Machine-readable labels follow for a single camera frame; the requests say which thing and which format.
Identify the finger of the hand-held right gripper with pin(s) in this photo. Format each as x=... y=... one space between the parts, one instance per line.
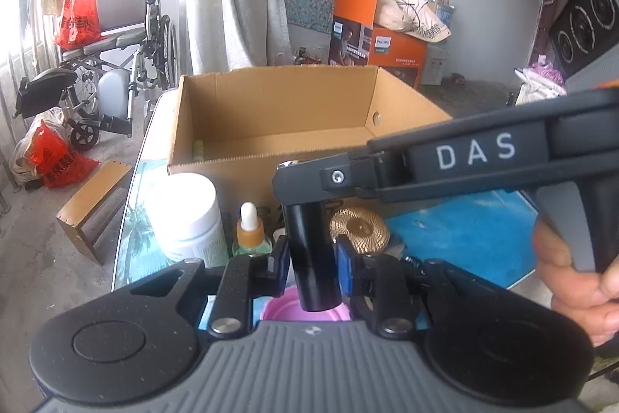
x=309 y=180

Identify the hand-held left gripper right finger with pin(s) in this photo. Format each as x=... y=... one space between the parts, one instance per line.
x=344 y=270

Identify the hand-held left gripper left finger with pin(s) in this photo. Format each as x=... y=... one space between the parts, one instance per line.
x=279 y=270

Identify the black cylindrical bottle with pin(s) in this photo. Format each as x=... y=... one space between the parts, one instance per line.
x=314 y=258

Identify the cardboard box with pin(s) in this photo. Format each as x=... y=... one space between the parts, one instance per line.
x=251 y=180

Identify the person's right hand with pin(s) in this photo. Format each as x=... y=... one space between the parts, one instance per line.
x=570 y=277

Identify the pink lid container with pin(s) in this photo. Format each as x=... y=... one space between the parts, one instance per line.
x=285 y=311

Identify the green dropper bottle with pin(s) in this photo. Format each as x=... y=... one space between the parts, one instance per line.
x=250 y=239

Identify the pink and white cloth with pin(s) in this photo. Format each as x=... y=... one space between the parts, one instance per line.
x=541 y=76

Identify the white carton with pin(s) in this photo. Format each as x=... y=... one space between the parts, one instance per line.
x=436 y=62

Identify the white plastic jar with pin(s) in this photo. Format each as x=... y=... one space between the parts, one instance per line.
x=186 y=214

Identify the light green bottle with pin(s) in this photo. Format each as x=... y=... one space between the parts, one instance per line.
x=199 y=150

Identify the wide orange carton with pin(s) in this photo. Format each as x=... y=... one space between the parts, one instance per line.
x=399 y=55

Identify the cream fabric bag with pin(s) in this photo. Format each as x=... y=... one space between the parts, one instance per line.
x=416 y=14

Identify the tall orange carton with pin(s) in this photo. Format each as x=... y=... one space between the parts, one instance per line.
x=353 y=21

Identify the wooden stool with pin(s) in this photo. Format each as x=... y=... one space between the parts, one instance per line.
x=96 y=195

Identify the folding wheelchair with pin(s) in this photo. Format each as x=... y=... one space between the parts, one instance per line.
x=125 y=16

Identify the red plastic bag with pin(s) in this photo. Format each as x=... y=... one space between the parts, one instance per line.
x=53 y=161
x=77 y=18

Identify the black padded cushion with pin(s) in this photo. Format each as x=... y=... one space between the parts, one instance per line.
x=43 y=91

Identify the metal window railing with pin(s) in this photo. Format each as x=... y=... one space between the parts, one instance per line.
x=14 y=69

